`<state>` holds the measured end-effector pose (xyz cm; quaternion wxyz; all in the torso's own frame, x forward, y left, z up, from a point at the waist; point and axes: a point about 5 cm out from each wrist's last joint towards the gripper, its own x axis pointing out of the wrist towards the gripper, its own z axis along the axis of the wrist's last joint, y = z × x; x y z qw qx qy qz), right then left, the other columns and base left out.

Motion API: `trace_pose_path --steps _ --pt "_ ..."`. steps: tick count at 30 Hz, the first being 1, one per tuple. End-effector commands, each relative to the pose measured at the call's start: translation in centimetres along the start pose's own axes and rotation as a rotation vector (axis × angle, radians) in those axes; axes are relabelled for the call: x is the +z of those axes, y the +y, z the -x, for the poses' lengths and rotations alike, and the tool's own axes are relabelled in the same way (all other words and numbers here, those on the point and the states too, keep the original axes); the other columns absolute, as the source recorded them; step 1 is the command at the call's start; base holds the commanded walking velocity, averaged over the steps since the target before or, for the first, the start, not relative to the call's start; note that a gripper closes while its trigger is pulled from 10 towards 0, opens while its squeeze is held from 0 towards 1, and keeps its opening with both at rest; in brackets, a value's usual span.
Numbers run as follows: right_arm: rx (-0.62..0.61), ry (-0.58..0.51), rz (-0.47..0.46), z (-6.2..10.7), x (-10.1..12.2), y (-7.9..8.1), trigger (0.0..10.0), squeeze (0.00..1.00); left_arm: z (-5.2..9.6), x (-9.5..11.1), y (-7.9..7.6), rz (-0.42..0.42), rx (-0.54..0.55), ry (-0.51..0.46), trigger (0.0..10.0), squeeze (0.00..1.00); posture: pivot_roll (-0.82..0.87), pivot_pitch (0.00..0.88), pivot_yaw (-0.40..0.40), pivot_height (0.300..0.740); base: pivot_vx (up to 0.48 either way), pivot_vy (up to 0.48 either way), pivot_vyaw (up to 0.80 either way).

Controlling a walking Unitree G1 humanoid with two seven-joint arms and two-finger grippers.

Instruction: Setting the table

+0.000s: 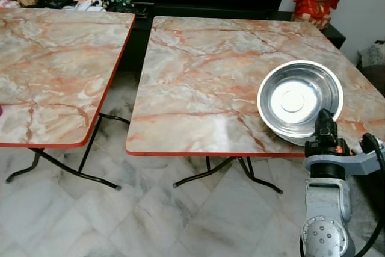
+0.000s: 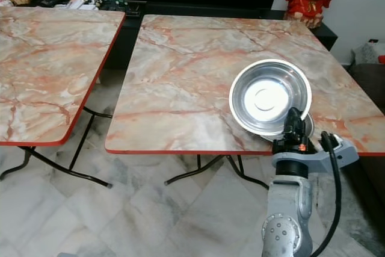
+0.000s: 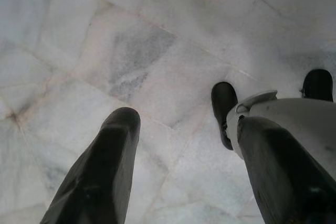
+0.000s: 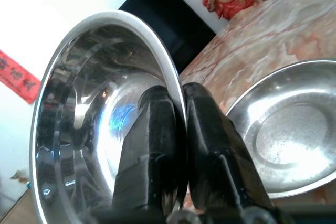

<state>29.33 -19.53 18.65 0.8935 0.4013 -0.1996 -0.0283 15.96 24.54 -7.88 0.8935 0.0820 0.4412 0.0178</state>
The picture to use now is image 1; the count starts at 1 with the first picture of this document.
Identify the dark brown sofa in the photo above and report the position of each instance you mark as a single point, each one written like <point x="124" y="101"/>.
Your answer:
<point x="376" y="79"/>

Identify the large stainless steel bowl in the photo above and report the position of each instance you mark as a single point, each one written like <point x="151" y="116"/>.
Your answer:
<point x="295" y="97"/>

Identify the marble pattern folding table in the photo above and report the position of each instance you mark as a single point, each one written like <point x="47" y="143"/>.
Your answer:
<point x="204" y="82"/>
<point x="54" y="70"/>

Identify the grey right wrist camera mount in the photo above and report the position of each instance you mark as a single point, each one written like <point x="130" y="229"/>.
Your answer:
<point x="355" y="162"/>

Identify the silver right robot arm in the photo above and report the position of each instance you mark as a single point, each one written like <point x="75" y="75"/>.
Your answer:
<point x="325" y="209"/>

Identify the small stainless steel bowl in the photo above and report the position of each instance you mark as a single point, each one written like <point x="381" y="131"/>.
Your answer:
<point x="298" y="141"/>

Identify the grey cushion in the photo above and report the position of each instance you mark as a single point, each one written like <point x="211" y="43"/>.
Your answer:
<point x="373" y="55"/>

